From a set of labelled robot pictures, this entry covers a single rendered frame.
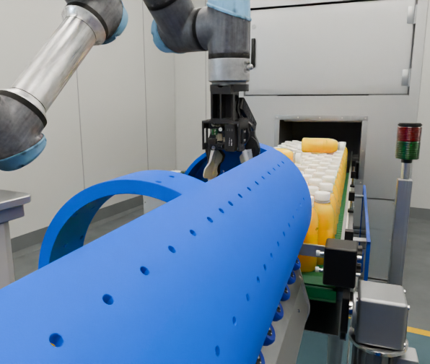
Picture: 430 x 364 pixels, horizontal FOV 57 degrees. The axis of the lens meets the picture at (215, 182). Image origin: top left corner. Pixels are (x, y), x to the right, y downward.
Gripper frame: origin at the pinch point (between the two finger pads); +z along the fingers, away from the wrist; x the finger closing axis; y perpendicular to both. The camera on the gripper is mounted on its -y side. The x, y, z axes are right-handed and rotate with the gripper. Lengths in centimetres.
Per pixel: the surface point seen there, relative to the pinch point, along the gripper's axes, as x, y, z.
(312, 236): 14.1, -21.1, 16.3
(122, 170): -239, -329, 77
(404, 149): 35, -48, -2
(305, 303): 14.1, -12.2, 29.5
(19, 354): 9, 61, -8
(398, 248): 37, -48, 27
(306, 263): 13.2, -20.1, 23.2
